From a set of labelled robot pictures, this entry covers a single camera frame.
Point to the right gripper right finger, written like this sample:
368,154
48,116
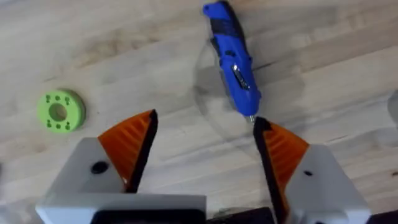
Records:
298,180

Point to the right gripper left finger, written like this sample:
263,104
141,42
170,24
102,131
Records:
124,155

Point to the blue electric screwdriver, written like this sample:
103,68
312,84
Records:
234,65

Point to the green disc with holes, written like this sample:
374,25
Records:
61,111

